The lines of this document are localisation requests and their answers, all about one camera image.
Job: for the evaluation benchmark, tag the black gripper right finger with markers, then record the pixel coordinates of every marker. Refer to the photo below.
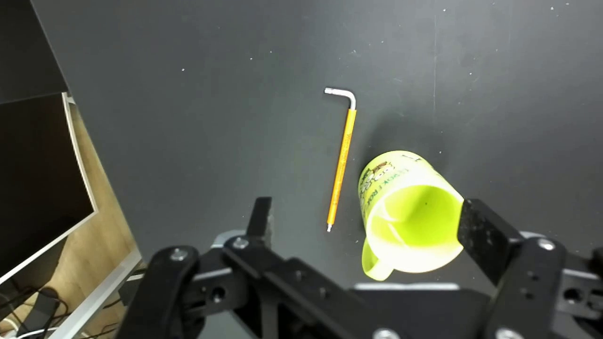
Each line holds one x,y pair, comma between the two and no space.
495,241

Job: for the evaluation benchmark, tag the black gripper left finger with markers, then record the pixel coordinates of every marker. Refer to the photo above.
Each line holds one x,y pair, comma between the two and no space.
258,216

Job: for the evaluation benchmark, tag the orange pen with bent tip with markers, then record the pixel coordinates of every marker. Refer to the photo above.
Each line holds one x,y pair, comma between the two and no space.
341,162

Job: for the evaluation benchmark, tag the yellow-green mug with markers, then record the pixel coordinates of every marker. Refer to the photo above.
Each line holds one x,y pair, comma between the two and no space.
407,218

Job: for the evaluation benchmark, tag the white-framed black monitor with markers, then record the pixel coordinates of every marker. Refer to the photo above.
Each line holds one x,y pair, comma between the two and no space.
37,181

